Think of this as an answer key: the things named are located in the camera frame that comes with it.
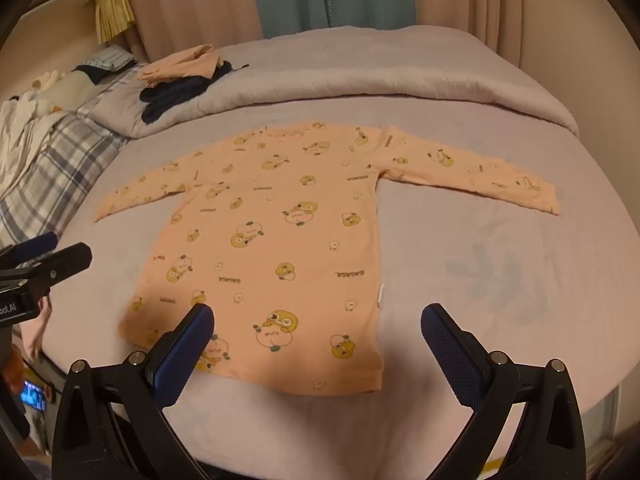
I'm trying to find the pink hanging cloth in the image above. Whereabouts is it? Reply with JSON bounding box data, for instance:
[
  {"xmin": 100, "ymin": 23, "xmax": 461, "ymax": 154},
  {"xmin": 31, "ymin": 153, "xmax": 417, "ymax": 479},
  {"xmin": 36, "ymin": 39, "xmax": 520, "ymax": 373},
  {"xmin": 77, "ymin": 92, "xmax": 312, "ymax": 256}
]
[{"xmin": 27, "ymin": 295, "xmax": 53, "ymax": 361}]

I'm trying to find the pink curtain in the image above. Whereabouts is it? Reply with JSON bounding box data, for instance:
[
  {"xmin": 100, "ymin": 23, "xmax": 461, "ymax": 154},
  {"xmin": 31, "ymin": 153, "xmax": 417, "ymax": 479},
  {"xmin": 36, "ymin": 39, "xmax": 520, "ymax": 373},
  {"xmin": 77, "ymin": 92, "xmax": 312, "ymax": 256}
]
[
  {"xmin": 415, "ymin": 0, "xmax": 531, "ymax": 61},
  {"xmin": 117, "ymin": 0, "xmax": 266, "ymax": 61}
]

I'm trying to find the folded peach garment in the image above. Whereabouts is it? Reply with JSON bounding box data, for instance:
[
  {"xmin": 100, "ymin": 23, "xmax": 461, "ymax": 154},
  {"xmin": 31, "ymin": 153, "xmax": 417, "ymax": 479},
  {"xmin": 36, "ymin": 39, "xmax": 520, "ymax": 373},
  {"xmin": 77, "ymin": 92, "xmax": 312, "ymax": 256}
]
[{"xmin": 136, "ymin": 44, "xmax": 223, "ymax": 86}]

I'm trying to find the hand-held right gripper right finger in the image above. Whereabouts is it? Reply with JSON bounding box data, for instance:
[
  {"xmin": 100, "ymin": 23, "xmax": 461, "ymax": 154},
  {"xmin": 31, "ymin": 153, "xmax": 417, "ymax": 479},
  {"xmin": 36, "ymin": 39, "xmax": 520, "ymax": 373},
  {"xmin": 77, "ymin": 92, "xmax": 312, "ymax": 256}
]
[{"xmin": 420, "ymin": 302, "xmax": 587, "ymax": 480}]

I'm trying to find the white crumpled cloth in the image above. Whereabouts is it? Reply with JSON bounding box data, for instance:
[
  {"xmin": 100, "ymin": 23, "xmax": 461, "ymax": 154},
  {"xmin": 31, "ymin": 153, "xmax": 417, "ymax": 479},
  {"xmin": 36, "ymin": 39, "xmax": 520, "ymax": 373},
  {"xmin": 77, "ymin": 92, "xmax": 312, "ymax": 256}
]
[{"xmin": 0, "ymin": 95, "xmax": 66, "ymax": 181}]

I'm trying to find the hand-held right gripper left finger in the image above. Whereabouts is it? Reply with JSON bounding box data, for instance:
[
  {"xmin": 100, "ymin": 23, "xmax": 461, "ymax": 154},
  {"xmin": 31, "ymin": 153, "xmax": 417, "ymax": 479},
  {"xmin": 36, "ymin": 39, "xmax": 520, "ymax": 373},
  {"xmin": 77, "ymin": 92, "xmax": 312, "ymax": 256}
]
[{"xmin": 51, "ymin": 302, "xmax": 217, "ymax": 480}]

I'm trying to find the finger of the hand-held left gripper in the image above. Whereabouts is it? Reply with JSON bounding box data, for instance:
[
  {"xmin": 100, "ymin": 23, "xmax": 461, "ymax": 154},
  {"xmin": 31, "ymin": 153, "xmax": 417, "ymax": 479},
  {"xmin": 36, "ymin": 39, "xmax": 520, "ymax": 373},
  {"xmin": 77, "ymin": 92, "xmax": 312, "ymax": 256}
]
[
  {"xmin": 0, "ymin": 232, "xmax": 58, "ymax": 265},
  {"xmin": 10, "ymin": 242, "xmax": 93, "ymax": 286}
]

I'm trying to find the pale pillow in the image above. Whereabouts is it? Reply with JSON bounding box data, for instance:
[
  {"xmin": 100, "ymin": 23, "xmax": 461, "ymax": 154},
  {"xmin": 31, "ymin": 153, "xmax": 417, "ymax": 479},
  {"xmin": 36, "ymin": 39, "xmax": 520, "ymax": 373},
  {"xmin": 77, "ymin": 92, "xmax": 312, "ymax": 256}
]
[{"xmin": 50, "ymin": 67, "xmax": 101, "ymax": 111}]

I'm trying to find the yellow fringed cloth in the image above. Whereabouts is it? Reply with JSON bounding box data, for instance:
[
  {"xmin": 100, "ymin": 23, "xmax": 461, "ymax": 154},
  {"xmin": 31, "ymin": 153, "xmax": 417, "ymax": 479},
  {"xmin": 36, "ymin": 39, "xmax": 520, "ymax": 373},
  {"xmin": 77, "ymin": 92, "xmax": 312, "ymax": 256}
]
[{"xmin": 95, "ymin": 0, "xmax": 138, "ymax": 46}]

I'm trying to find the orange cartoon print shirt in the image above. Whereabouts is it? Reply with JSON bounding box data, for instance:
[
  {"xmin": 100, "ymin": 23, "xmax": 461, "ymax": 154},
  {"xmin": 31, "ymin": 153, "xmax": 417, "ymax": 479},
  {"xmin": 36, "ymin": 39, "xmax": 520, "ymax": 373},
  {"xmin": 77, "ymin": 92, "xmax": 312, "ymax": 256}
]
[{"xmin": 92, "ymin": 120, "xmax": 561, "ymax": 395}]

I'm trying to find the white plush toy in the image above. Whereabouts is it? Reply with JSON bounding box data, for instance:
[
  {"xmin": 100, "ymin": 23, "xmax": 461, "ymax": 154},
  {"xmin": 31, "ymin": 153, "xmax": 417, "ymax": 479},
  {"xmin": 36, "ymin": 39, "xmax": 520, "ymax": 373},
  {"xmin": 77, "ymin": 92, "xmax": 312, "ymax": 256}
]
[{"xmin": 22, "ymin": 71, "xmax": 66, "ymax": 113}]

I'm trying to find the folded navy garment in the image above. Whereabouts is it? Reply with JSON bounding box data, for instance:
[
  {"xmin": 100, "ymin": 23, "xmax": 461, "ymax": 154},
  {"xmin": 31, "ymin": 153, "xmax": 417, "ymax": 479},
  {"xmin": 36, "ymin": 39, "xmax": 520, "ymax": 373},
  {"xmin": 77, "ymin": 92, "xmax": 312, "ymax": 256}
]
[{"xmin": 139, "ymin": 60, "xmax": 250, "ymax": 123}]

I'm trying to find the device with blue display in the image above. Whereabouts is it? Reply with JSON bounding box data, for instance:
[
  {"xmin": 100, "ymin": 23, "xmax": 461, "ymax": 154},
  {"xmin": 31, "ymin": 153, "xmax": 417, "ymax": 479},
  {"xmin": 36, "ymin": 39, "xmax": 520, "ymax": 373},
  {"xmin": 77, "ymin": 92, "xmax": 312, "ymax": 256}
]
[{"xmin": 20, "ymin": 380, "xmax": 48, "ymax": 412}]

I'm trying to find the grey quilt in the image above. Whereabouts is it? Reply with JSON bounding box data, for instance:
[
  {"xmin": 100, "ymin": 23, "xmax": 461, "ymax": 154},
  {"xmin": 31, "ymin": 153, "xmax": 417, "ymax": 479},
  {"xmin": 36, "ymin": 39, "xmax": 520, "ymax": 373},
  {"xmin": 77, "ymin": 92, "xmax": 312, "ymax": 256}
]
[{"xmin": 92, "ymin": 24, "xmax": 580, "ymax": 141}]

